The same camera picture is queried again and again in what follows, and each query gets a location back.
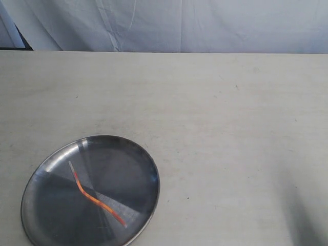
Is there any thin red straw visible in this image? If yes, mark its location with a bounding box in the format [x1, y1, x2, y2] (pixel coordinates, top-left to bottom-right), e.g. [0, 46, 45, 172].
[68, 161, 127, 228]

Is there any round stainless steel plate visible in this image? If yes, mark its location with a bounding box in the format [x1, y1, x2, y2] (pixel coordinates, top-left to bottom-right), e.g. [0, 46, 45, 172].
[20, 135, 160, 245]

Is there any white backdrop cloth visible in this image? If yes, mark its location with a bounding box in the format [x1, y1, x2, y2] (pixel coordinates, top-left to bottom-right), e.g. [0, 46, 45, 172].
[1, 1, 327, 53]

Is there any black framed board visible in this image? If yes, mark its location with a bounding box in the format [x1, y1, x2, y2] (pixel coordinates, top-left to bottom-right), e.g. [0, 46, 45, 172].
[1, 25, 33, 51]

